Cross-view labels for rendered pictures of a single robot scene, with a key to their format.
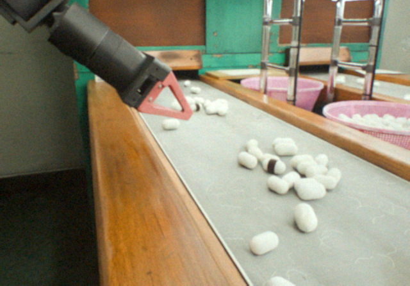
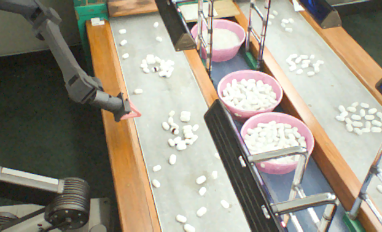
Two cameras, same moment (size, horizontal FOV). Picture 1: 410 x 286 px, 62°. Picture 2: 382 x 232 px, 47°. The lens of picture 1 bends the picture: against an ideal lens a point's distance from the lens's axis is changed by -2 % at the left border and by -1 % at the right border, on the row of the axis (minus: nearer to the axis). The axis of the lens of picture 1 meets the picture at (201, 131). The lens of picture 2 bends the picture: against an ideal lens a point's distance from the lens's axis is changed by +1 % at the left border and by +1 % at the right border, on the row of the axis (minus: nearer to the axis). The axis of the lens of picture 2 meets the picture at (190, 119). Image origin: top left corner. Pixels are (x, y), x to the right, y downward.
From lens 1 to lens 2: 1.21 m
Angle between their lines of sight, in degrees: 27
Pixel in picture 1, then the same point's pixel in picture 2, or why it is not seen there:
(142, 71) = (121, 111)
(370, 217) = (195, 158)
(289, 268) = (161, 175)
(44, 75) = not seen: outside the picture
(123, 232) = (118, 165)
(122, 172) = (116, 136)
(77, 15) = (98, 98)
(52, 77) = not seen: outside the picture
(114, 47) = (111, 104)
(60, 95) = not seen: outside the picture
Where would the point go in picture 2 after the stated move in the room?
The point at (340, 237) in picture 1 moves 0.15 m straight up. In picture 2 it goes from (180, 166) to (180, 137)
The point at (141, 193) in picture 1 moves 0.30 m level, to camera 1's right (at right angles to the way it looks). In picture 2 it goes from (123, 148) to (206, 151)
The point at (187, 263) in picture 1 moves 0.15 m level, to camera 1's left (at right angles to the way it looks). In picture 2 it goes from (133, 175) to (89, 174)
